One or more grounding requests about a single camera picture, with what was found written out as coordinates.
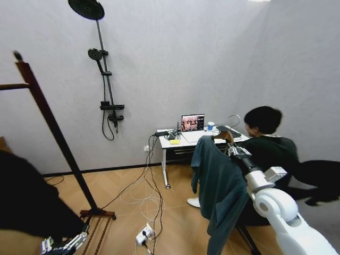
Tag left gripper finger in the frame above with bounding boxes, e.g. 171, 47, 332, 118
39, 235, 61, 254
62, 230, 90, 251

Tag black shower shelf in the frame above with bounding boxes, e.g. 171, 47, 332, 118
99, 100, 126, 111

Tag black overhead shower head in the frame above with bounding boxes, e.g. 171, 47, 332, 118
67, 0, 105, 21

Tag open silver laptop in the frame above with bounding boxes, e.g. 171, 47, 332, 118
181, 114, 214, 145

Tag black hand shower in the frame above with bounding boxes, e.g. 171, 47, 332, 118
88, 47, 106, 78

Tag black shower faucet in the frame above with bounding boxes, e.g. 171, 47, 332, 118
107, 112, 125, 134

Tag black chair base legs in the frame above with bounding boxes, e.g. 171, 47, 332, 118
233, 222, 262, 255

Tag white desk with dark drawers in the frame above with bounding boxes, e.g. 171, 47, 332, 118
156, 126, 251, 190

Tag dark wooden clothes rack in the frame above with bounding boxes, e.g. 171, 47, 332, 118
0, 50, 117, 255

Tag white power strip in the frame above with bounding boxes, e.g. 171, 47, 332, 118
135, 223, 155, 244

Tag long black cable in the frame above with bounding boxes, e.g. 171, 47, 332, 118
92, 134, 166, 240

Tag black antenna device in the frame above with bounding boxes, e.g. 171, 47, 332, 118
166, 121, 182, 141

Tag thin black floor cable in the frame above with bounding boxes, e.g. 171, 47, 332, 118
43, 175, 66, 187

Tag long white cable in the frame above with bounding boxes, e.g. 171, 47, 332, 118
118, 151, 166, 227

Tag person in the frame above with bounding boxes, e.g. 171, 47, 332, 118
186, 105, 301, 226

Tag teal garment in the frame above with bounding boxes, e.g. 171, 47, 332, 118
190, 135, 250, 255

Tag black shower hose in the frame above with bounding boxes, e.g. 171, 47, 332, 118
101, 71, 116, 141

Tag black keyboard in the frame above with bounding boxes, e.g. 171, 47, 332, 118
216, 125, 243, 139

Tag black garment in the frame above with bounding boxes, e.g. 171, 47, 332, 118
0, 150, 90, 240

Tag wooden hanger with silver hook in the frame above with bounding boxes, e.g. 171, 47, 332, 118
211, 114, 241, 146

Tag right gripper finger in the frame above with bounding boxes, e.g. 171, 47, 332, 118
237, 146, 252, 158
225, 143, 239, 158

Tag black shower rail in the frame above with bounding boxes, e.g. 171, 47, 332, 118
95, 18, 115, 107

